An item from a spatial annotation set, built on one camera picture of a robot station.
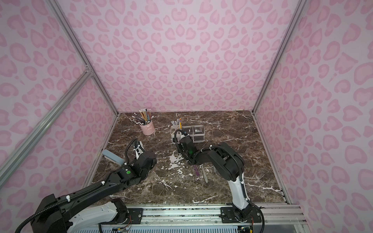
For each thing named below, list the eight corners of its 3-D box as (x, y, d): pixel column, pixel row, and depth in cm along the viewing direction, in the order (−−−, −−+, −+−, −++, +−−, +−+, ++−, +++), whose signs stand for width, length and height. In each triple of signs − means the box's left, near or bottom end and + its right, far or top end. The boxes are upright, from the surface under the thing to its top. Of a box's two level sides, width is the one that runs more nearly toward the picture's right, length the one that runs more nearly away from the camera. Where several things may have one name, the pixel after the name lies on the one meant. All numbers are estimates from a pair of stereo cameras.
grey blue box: (104, 157, 97) (100, 153, 93) (109, 152, 99) (105, 148, 95) (122, 167, 92) (118, 163, 88) (126, 161, 95) (123, 157, 91)
